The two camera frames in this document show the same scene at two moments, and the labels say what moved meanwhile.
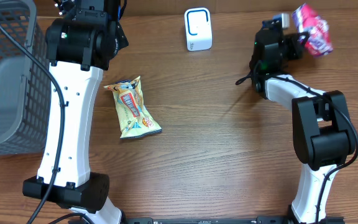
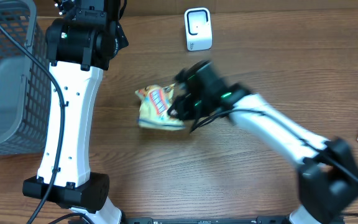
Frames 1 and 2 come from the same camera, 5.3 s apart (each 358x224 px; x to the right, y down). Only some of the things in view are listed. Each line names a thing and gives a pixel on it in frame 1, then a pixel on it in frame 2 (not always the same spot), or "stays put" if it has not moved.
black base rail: [260, 219] stays put
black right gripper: [294, 48] → [178, 111]
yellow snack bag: [135, 121] → [155, 101]
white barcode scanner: [198, 28] stays put
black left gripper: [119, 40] stays put
